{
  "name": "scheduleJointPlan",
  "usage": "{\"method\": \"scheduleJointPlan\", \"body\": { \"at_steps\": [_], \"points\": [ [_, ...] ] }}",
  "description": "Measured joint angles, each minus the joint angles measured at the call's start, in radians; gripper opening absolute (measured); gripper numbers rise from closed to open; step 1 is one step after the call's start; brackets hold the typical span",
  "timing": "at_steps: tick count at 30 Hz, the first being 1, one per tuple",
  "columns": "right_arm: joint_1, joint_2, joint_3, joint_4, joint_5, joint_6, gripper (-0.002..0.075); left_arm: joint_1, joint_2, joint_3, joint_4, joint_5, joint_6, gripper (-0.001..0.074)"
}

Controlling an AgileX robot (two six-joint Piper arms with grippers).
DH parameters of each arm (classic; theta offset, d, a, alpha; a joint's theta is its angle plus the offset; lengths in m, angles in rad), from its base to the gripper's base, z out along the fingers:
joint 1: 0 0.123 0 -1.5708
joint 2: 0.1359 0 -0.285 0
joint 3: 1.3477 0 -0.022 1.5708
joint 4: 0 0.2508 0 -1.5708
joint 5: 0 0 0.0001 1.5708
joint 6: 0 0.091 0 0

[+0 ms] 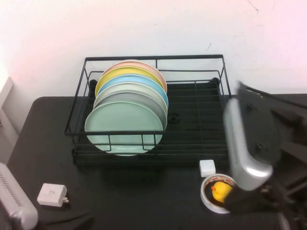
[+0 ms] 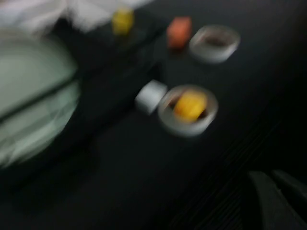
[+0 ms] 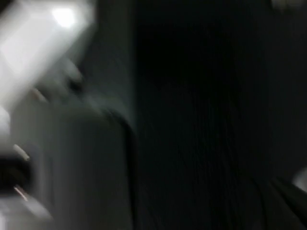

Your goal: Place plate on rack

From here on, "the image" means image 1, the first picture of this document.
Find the light blue plate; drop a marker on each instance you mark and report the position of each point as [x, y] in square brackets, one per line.
[130, 79]

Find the mint green plate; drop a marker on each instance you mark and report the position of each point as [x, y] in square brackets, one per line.
[120, 124]

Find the yellow plate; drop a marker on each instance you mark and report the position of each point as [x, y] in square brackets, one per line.
[124, 72]

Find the grey plate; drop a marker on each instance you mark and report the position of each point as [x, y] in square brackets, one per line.
[134, 97]

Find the white double-sided tape roll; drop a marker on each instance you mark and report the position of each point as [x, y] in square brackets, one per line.
[208, 206]

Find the white power adapter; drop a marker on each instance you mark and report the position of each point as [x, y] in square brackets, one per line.
[51, 194]

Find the yellow rubber duck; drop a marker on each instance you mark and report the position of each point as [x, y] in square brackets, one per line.
[220, 191]

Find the beige plate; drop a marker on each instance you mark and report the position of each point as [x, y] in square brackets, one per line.
[124, 86]

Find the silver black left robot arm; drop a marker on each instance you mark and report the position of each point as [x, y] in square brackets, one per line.
[14, 203]

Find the pink plate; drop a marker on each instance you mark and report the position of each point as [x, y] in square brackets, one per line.
[130, 64]

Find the small white cube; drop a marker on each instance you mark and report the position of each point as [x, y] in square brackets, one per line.
[207, 168]

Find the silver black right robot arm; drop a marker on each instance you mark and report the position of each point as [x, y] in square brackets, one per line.
[254, 134]

